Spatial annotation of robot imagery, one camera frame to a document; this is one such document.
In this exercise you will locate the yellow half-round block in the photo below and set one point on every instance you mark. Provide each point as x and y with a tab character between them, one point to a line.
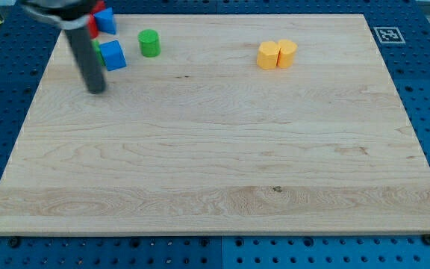
287	53

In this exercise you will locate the light wooden board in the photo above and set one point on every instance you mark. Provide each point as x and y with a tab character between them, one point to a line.
201	141

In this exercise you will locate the green cylinder block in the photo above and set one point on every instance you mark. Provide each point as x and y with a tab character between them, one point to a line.
149	43

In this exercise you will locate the blue triangular prism block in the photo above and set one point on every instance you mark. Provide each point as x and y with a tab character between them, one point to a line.
105	21

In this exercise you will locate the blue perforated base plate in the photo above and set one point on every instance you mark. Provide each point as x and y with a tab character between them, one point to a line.
25	46

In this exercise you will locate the blue cube block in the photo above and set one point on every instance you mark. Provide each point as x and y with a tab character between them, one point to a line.
113	56

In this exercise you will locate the white fiducial marker tag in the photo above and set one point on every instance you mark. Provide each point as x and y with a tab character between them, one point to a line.
389	35

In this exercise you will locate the green star block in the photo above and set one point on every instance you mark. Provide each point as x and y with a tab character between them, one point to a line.
97	50

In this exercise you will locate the red block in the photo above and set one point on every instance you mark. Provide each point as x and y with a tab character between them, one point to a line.
92	25

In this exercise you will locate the yellow pentagon block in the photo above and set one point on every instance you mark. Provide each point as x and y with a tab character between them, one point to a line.
267	57

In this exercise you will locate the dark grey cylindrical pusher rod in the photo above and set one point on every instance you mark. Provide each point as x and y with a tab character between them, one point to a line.
86	59

